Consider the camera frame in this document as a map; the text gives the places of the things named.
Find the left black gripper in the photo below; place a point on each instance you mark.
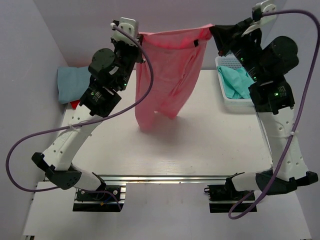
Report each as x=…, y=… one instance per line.
x=138, y=46

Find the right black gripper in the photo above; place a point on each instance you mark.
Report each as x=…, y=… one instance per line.
x=232, y=36

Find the pink t shirt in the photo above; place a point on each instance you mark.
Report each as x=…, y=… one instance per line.
x=176, y=58

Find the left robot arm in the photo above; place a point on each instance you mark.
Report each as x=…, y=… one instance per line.
x=110, y=70

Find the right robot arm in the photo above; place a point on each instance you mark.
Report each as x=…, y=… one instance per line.
x=274, y=104

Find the white plastic basket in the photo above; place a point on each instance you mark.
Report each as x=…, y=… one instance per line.
x=231, y=62

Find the teal t shirt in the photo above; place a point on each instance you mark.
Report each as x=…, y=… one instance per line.
x=236, y=82

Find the folded blue-grey t shirt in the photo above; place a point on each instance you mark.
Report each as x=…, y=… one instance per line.
x=72, y=82

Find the folded red t shirt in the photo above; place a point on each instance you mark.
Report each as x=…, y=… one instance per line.
x=74, y=104

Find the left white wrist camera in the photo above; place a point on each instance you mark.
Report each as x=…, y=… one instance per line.
x=127, y=25

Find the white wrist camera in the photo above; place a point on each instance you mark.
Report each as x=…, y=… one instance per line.
x=258, y=20
x=127, y=25

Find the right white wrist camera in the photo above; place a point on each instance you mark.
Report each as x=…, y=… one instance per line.
x=258, y=20

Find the aluminium table rail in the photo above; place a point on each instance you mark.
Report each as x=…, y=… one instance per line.
x=163, y=179

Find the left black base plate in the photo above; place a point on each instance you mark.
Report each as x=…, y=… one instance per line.
x=101, y=202

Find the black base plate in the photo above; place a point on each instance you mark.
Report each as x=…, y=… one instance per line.
x=221, y=202
x=101, y=202

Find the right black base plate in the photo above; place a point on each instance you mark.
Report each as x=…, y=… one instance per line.
x=221, y=202

